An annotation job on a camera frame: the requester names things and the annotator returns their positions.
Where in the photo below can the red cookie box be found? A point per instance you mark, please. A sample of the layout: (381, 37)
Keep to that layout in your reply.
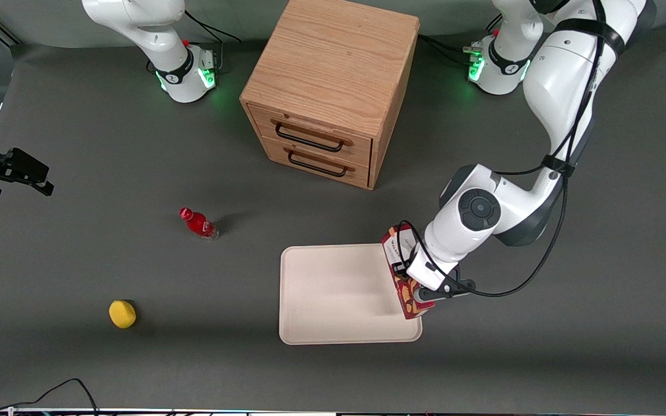
(409, 305)

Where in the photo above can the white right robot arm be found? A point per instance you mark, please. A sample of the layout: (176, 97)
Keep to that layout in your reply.
(165, 46)

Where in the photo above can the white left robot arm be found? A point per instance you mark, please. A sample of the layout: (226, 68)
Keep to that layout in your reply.
(564, 75)

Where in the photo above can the beige plastic tray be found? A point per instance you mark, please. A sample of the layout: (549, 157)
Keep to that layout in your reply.
(333, 293)

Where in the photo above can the wooden drawer front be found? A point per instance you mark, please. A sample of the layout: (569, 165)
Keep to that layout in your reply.
(362, 176)
(263, 124)

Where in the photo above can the yellow lemon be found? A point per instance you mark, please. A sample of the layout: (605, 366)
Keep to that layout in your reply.
(122, 314)

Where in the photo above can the red soda bottle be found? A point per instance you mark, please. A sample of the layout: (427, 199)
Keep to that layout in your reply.
(199, 223)

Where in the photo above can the wooden drawer cabinet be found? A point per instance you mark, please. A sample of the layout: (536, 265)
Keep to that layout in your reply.
(333, 69)

